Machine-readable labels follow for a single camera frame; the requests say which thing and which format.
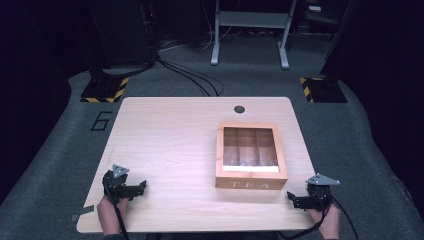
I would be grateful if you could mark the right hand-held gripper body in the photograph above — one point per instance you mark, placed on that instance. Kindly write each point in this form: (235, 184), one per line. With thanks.
(319, 193)

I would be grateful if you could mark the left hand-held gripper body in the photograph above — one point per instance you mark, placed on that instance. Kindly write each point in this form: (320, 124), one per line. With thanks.
(115, 186)

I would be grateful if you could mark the person's left hand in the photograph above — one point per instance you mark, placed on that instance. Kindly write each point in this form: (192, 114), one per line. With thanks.
(108, 213)

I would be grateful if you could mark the person's right hand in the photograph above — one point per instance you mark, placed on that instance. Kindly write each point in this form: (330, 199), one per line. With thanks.
(328, 223)

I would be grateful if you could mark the grey tape strip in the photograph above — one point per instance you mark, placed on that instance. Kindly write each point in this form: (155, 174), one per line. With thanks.
(81, 213)

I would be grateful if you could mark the wooden tea box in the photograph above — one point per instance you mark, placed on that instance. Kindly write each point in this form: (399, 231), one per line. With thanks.
(250, 156)

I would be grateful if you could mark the black striped stand base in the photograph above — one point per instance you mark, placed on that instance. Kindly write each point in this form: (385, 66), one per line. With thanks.
(105, 90)
(325, 90)

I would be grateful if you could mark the black cabinet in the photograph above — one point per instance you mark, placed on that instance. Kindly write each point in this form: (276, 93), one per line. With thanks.
(121, 30)

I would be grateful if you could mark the white metal stand frame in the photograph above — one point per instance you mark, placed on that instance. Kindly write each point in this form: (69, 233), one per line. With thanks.
(253, 20)

